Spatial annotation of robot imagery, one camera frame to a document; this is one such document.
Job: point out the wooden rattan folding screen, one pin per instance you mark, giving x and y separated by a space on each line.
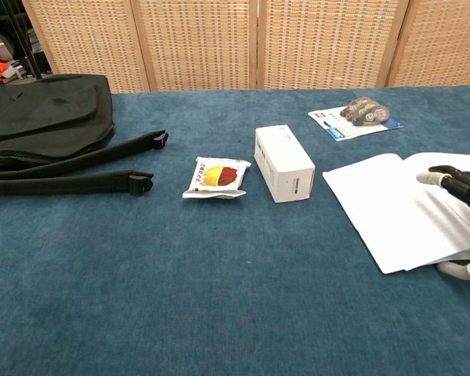
258 43

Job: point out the black fabric backpack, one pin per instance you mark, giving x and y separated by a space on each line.
43 129

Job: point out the white cardboard box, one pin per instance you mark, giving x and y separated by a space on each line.
286 164

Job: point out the white lined notebook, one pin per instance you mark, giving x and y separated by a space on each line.
395 211

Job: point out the white fruit snack packet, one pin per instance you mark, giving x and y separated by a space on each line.
217 178

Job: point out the correction tape blister pack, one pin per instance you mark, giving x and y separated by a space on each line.
356 119

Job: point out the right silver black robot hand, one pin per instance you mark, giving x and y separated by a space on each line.
460 186

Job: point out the blue table mat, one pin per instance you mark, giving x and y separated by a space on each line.
180 293

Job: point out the black tripod stand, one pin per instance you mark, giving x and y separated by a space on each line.
27 43

